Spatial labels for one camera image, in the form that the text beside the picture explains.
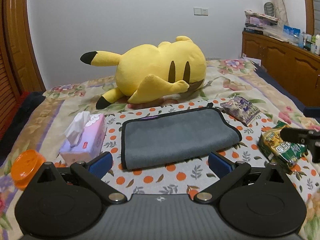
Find floral bed blanket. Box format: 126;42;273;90
1;60;319;239

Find purple snack packet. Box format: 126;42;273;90
220;95;260;126

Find orange-print white cloth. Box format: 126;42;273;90
53;101;320;201

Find white wall switch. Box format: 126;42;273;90
194;7;208;16

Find orange lidded drink cup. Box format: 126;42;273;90
11;150;46;191

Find pink tissue box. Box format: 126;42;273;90
59;111;105;166

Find stack of magazines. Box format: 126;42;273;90
244;10;279;35

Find green yellow snack bag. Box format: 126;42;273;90
258;121;308;174

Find small grey fan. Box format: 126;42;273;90
264;2;276;17

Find toiletry bottles on cabinet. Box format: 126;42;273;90
298;33;319;55

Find blue tissue pack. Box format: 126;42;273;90
283;25;300;44

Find wooden sideboard cabinet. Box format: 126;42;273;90
242;31;319;107

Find purple and grey towel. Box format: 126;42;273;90
121;103;242;170

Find wooden door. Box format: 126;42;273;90
1;0;45;136

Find yellow Pikachu plush toy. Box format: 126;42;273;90
80;36;207;109

